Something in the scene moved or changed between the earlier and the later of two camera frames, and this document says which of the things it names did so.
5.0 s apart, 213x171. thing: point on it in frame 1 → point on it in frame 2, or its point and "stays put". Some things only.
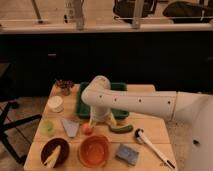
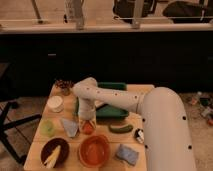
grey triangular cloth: (71, 127) stays put
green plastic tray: (83, 111) stays put
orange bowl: (94, 151) stays put
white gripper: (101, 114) → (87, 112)
